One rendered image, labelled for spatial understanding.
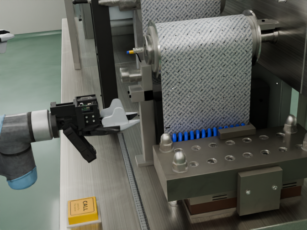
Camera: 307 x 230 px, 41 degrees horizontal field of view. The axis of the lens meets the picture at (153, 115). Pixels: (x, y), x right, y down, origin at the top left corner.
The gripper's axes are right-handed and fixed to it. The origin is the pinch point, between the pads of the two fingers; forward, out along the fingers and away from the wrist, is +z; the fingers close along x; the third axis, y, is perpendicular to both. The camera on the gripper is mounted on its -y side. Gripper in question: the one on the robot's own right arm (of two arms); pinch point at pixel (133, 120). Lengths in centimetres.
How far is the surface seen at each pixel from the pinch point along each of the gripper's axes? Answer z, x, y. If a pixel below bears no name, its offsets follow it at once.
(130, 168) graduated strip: -1.3, 8.0, -18.7
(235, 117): 27.5, 0.3, -3.6
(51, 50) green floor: -50, 467, -97
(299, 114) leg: 56, 18, -14
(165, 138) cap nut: 6.4, -7.5, -2.6
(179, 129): 12.0, 0.3, -4.6
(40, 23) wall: -65, 559, -76
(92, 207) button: -13.2, -10.2, -16.9
